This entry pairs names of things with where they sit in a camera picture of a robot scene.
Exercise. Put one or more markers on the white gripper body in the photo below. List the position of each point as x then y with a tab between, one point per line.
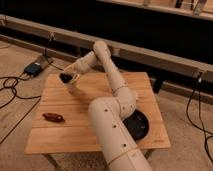
78	67

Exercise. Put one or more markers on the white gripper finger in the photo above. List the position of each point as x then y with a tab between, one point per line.
69	71
72	84

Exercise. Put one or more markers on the black eraser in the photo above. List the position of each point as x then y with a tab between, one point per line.
65	78

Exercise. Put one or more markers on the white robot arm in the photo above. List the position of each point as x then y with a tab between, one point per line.
107	113

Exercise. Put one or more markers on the red-brown chili pepper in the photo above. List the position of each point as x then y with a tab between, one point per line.
53	117

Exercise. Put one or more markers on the black power adapter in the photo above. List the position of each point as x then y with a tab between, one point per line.
33	69

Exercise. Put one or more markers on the wooden table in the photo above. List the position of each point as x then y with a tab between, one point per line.
75	134

